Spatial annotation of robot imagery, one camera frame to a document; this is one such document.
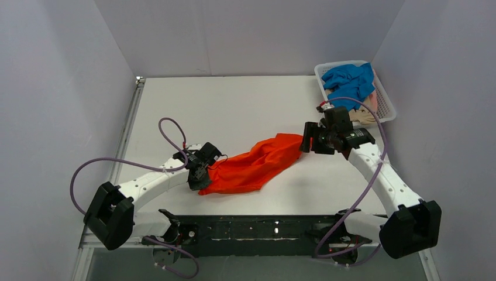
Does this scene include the orange t shirt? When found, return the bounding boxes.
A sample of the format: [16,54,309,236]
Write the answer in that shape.
[198,133,303,196]

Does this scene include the blue t shirt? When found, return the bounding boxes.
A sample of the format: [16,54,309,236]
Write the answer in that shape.
[321,63,375,111]

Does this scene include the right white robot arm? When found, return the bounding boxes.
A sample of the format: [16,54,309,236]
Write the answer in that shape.
[299,107,442,259]

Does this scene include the pink t shirt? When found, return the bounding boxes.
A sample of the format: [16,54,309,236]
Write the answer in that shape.
[364,70,378,112]

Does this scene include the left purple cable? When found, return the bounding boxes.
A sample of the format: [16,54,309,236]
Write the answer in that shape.
[70,117,200,280]

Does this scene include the beige t shirt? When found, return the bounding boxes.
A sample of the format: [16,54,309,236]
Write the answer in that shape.
[349,106,376,125]

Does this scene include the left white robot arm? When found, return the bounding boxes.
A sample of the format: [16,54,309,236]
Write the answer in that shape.
[84,142,222,251]

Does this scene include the white plastic basket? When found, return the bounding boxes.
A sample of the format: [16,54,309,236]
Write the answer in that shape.
[314,60,397,123]

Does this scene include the aluminium frame rail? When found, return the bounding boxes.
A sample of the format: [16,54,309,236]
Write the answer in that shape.
[71,77,440,281]

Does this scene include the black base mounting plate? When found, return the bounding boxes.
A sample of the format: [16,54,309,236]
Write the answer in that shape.
[141,214,373,260]

